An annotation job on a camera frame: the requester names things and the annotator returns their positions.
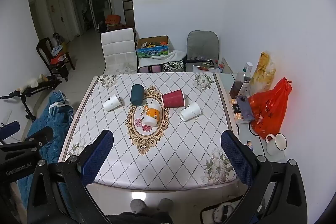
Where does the orange box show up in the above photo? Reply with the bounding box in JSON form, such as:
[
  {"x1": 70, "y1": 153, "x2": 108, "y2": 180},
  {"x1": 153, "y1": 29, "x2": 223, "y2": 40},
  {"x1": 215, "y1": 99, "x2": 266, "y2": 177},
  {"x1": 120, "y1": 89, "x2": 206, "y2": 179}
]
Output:
[{"x1": 105, "y1": 14, "x2": 121, "y2": 25}]

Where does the red paper cup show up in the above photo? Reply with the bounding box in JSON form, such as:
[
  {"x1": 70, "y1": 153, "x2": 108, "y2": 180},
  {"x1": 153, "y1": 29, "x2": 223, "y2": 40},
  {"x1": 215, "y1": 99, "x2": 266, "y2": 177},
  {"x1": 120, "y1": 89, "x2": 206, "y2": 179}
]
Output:
[{"x1": 161, "y1": 89, "x2": 186, "y2": 108}]

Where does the blue quilted blanket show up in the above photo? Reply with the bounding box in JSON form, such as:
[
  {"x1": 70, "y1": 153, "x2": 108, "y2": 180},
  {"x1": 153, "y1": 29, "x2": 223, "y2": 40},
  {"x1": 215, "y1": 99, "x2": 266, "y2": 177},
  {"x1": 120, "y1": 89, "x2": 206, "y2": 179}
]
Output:
[{"x1": 16, "y1": 90, "x2": 76, "y2": 214}]

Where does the white padded chair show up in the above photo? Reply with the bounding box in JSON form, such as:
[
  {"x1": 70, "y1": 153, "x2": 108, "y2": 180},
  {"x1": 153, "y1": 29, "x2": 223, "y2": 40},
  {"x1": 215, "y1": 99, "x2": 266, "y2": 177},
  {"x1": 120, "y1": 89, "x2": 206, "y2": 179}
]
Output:
[{"x1": 100, "y1": 28, "x2": 139, "y2": 75}]

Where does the red plastic bag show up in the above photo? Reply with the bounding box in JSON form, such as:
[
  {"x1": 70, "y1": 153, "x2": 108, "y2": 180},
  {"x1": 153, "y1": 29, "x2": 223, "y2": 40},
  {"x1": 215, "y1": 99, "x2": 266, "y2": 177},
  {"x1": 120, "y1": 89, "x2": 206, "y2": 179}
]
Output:
[{"x1": 248, "y1": 77, "x2": 293, "y2": 140}]

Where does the stuffed toy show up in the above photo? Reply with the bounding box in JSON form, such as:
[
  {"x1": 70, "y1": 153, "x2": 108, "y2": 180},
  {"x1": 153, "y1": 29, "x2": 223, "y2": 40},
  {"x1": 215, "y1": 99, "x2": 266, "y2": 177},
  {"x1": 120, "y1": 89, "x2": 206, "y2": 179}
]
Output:
[{"x1": 22, "y1": 74, "x2": 55, "y2": 89}]

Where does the grey smartphone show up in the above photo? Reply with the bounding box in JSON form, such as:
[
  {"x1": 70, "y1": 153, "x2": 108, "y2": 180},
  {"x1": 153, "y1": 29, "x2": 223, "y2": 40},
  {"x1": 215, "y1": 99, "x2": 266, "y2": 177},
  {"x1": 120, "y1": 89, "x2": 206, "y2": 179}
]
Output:
[{"x1": 235, "y1": 95, "x2": 255, "y2": 122}]

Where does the teal cup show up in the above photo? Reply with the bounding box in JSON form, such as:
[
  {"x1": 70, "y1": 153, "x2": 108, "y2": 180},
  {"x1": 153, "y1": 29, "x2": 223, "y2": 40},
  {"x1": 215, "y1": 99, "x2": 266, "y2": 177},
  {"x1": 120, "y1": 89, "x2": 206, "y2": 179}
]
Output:
[{"x1": 130, "y1": 84, "x2": 145, "y2": 106}]

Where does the white paper cup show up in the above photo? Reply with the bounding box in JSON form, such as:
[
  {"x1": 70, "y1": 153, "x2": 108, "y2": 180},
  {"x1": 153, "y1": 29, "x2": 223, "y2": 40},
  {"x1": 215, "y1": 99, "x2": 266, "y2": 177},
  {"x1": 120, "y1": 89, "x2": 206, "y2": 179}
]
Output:
[
  {"x1": 179, "y1": 102, "x2": 202, "y2": 122},
  {"x1": 102, "y1": 94, "x2": 123, "y2": 112}
]

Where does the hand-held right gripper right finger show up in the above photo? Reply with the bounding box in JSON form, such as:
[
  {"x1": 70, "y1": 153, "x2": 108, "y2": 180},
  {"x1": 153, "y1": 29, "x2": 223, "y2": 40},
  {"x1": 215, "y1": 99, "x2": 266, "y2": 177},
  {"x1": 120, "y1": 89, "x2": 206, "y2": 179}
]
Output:
[{"x1": 220, "y1": 130, "x2": 307, "y2": 224}]

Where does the black folding stand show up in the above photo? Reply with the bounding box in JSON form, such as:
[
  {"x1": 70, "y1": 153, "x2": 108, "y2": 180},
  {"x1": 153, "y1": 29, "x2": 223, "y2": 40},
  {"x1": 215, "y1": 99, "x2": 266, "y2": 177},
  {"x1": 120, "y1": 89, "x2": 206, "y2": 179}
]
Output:
[{"x1": 0, "y1": 74, "x2": 62, "y2": 122}]

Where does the person's dark clothing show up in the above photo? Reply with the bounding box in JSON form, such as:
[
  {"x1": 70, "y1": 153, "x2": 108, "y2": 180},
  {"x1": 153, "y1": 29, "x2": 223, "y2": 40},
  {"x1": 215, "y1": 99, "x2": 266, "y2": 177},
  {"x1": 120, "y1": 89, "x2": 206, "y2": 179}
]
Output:
[{"x1": 105, "y1": 211, "x2": 174, "y2": 224}]

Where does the yellow plastic bag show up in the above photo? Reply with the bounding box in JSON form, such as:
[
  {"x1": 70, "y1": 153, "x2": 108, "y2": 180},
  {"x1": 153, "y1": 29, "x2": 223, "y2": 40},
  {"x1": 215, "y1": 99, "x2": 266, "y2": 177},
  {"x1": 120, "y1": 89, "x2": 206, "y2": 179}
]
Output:
[{"x1": 249, "y1": 51, "x2": 276, "y2": 96}]

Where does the white round device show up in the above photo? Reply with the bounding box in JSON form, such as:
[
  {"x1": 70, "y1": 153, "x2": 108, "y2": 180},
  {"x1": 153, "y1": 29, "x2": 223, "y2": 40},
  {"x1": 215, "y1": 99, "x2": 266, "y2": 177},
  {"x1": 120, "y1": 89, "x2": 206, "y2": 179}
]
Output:
[{"x1": 213, "y1": 203, "x2": 238, "y2": 224}]

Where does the beige door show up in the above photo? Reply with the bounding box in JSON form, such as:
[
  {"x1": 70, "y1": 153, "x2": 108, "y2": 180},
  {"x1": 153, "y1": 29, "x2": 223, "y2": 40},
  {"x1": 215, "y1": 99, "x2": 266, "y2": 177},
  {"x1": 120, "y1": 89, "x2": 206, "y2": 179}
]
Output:
[{"x1": 46, "y1": 0, "x2": 70, "y2": 42}]

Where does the sliding glass door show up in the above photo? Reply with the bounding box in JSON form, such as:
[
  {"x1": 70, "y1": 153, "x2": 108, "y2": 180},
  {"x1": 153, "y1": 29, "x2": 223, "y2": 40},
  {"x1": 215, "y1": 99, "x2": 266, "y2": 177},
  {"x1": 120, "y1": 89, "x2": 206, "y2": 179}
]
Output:
[{"x1": 70, "y1": 0, "x2": 113, "y2": 35}]

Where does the orange and white cup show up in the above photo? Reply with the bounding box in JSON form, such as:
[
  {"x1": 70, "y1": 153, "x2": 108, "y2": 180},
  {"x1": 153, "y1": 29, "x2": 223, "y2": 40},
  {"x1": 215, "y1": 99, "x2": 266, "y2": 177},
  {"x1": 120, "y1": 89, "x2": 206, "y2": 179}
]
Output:
[{"x1": 142, "y1": 103, "x2": 161, "y2": 127}]

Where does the grey cushioned chair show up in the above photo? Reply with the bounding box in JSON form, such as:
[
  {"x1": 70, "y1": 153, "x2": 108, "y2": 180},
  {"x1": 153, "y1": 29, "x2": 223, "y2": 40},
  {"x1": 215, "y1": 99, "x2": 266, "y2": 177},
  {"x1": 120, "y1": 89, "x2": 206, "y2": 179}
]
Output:
[{"x1": 184, "y1": 30, "x2": 219, "y2": 72}]

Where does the white cloth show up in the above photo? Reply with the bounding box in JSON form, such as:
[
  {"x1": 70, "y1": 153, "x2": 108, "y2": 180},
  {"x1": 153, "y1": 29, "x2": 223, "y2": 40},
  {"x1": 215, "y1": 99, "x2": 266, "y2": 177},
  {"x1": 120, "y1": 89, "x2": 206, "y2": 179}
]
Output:
[{"x1": 138, "y1": 49, "x2": 187, "y2": 67}]

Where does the patterned black and white bag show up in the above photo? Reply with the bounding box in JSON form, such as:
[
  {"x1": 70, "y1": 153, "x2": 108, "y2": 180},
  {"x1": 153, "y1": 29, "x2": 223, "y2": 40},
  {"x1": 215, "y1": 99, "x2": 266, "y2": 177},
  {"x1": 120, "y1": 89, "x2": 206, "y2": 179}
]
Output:
[{"x1": 162, "y1": 59, "x2": 187, "y2": 73}]

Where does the clear bottle with dark liquid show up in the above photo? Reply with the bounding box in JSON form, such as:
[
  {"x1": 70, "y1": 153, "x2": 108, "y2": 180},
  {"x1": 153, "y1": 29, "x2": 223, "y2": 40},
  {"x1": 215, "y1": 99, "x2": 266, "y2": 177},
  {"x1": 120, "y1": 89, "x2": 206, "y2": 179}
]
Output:
[{"x1": 229, "y1": 62, "x2": 253, "y2": 98}]

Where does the dark wooden chair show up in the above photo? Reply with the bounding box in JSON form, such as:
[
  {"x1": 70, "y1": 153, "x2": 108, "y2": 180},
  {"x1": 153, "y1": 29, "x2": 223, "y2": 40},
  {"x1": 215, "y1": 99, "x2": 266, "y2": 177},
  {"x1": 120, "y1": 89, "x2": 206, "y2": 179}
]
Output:
[{"x1": 36, "y1": 37, "x2": 76, "y2": 82}]

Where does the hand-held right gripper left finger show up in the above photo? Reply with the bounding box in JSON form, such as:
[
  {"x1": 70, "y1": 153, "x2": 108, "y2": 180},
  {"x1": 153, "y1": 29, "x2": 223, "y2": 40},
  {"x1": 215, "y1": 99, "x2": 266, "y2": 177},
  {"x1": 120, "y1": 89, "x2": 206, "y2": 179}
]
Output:
[{"x1": 26, "y1": 130, "x2": 114, "y2": 224}]

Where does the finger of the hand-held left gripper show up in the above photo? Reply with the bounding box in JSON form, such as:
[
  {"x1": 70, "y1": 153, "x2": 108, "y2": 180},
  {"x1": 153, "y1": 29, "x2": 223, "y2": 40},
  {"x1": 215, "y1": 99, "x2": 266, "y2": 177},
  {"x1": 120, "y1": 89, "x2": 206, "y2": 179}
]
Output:
[
  {"x1": 24, "y1": 126, "x2": 54, "y2": 147},
  {"x1": 0, "y1": 121, "x2": 21, "y2": 140}
]

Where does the cardboard box with blue print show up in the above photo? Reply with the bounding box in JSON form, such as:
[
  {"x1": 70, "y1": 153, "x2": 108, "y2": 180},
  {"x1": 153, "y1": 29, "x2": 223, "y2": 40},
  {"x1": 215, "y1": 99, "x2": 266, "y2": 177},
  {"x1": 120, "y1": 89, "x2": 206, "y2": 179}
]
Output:
[{"x1": 136, "y1": 35, "x2": 170, "y2": 59}]

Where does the grey slipper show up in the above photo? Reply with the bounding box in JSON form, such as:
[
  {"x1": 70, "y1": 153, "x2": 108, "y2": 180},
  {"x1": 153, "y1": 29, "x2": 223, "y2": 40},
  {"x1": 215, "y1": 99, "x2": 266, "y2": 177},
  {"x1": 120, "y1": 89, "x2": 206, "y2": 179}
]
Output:
[
  {"x1": 157, "y1": 198, "x2": 174, "y2": 214},
  {"x1": 130, "y1": 198, "x2": 147, "y2": 214}
]

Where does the white enamel mug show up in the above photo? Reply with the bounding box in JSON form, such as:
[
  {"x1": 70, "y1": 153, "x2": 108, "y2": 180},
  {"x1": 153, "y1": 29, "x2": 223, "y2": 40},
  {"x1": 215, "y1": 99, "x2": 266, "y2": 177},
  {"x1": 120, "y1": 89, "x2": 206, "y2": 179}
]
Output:
[{"x1": 265, "y1": 133, "x2": 288, "y2": 156}]

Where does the white floral diamond tablecloth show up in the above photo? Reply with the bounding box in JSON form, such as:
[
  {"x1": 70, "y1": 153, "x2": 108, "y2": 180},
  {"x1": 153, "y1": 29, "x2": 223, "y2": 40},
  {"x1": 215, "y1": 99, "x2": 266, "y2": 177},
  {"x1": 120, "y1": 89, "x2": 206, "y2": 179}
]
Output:
[{"x1": 58, "y1": 72, "x2": 238, "y2": 190}]

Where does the white glass side table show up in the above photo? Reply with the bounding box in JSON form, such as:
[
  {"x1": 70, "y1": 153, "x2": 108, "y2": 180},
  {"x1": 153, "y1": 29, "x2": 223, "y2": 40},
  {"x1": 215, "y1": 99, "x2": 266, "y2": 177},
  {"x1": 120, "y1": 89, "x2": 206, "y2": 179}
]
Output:
[{"x1": 218, "y1": 73, "x2": 288, "y2": 164}]

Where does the pile of clothes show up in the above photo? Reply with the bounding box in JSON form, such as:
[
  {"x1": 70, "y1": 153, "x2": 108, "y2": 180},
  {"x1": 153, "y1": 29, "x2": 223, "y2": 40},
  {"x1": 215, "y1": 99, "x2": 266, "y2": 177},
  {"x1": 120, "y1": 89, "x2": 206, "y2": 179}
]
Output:
[{"x1": 50, "y1": 43, "x2": 67, "y2": 64}]

